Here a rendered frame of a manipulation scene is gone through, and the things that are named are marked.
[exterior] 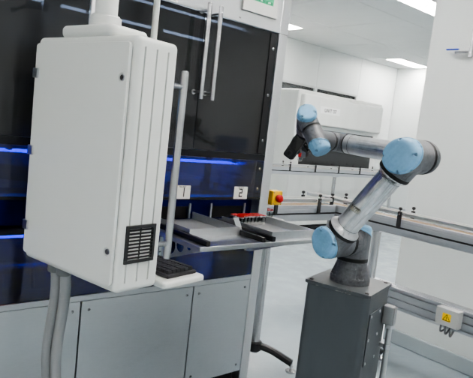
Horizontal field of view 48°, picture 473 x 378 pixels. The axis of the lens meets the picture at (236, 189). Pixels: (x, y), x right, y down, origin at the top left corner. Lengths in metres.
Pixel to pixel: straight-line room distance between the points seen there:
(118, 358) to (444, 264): 2.13
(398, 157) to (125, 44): 0.89
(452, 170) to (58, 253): 2.53
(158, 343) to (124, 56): 1.39
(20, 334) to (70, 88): 0.95
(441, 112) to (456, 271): 1.00
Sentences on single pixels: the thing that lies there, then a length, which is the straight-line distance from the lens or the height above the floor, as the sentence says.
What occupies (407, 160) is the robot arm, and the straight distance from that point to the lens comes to 1.73.
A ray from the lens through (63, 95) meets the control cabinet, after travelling 1.77.
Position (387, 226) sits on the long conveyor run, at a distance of 3.09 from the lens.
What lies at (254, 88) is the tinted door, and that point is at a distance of 2.56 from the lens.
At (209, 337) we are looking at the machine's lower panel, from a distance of 2.67.
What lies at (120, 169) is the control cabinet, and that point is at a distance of 1.54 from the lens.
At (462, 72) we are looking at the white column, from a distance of 3.63.
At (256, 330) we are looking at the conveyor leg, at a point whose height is 0.21.
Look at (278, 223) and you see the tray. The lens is 2.54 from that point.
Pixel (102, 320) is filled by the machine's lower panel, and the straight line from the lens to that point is 2.31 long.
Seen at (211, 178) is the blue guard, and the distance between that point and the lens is 2.43.
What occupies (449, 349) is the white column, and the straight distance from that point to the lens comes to 3.71.
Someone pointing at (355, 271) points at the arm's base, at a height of 0.85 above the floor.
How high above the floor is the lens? 1.32
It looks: 6 degrees down
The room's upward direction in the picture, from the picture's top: 6 degrees clockwise
